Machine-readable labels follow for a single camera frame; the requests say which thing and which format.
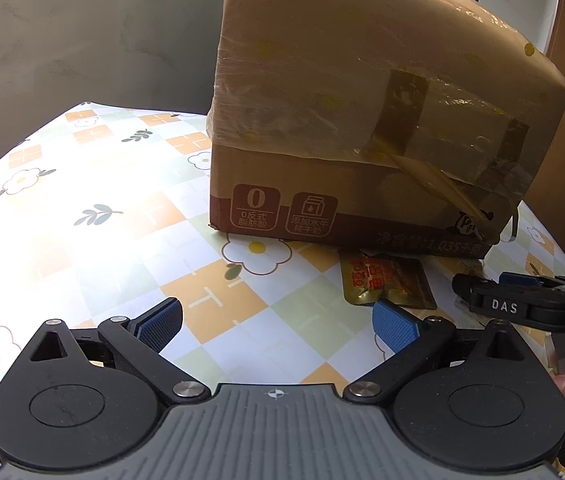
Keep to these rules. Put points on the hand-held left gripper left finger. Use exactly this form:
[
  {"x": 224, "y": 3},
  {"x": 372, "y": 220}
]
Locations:
[{"x": 160, "y": 325}]

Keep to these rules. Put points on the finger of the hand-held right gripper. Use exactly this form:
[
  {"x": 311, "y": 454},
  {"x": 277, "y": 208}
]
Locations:
[
  {"x": 517, "y": 278},
  {"x": 467, "y": 292}
]

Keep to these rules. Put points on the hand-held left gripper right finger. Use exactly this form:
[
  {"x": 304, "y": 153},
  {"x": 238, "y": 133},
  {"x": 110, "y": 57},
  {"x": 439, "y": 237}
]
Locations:
[{"x": 395, "y": 327}]

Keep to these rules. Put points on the gold red sachet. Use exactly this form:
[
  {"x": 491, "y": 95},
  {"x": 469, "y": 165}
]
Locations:
[{"x": 382, "y": 280}]

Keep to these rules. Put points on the taped cardboard box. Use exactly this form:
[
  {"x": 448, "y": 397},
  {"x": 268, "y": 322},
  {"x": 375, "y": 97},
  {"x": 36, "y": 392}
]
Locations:
[{"x": 312, "y": 85}]

